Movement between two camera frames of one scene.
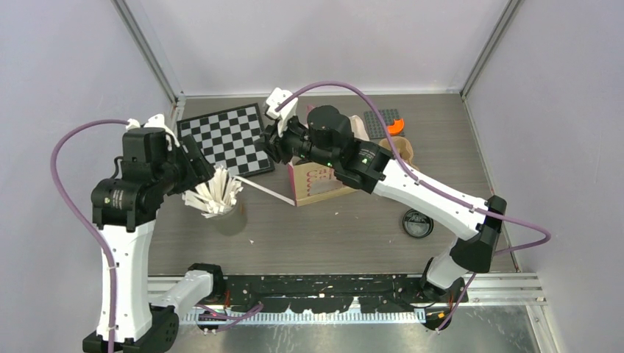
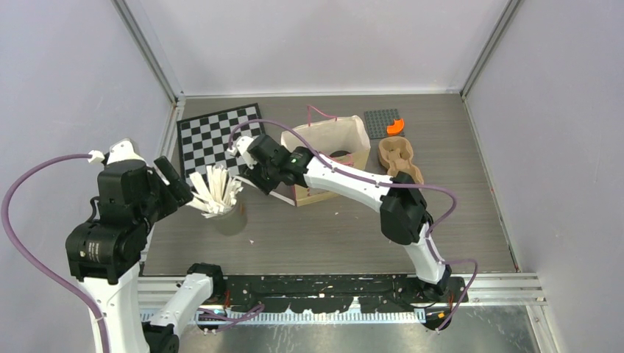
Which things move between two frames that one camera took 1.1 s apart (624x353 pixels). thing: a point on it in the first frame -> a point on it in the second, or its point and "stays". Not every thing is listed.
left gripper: x=203 y=169 -> x=181 y=187
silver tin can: x=232 y=222 stays
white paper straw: x=267 y=191 stays
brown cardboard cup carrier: x=403 y=148 stays
